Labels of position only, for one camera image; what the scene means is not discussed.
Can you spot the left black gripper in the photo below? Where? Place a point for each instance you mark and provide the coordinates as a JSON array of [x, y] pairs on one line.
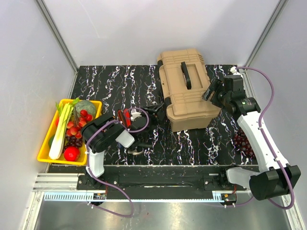
[[153, 115]]

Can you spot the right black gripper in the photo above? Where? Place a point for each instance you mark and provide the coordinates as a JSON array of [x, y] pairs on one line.
[[216, 86]]

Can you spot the tan plastic tool box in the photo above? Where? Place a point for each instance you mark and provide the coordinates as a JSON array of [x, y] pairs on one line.
[[184, 80]]

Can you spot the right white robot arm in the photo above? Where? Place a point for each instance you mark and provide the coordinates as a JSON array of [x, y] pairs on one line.
[[276, 177]]

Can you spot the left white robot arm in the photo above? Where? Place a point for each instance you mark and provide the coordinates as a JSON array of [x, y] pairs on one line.
[[106, 130]]

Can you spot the black hex key set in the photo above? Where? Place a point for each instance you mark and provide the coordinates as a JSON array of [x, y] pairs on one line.
[[149, 141]]

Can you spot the steel claw hammer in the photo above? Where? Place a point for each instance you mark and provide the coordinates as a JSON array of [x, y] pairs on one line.
[[136, 148]]

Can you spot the black marble pattern mat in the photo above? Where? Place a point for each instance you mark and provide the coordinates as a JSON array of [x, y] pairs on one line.
[[119, 87]]

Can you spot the dark purple grape bunch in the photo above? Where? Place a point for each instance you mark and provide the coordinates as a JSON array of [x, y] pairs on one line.
[[242, 143]]

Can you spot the green melon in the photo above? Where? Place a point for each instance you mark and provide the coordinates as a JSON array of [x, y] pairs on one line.
[[86, 105]]

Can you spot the red cherry cluster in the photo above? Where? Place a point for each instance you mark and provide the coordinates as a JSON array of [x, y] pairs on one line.
[[77, 121]]

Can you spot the purple grapes in bin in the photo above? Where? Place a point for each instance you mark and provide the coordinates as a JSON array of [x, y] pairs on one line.
[[72, 141]]

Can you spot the red apple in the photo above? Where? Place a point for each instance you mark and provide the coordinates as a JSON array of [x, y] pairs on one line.
[[71, 153]]

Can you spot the green white leek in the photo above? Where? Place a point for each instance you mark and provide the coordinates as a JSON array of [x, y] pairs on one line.
[[65, 112]]

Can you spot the green lime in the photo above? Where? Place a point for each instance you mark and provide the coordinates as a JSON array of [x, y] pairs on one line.
[[50, 141]]

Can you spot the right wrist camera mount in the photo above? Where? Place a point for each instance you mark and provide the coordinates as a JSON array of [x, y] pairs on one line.
[[234, 84]]

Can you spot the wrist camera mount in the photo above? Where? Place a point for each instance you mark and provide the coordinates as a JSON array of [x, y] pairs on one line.
[[134, 113], [234, 84]]

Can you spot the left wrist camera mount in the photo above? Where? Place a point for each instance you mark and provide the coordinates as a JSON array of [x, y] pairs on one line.
[[134, 113]]

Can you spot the red handled pliers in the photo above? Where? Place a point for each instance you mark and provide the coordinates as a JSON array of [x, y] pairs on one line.
[[124, 116]]

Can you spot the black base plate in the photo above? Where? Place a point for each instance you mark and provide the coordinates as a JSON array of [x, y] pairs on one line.
[[163, 183]]

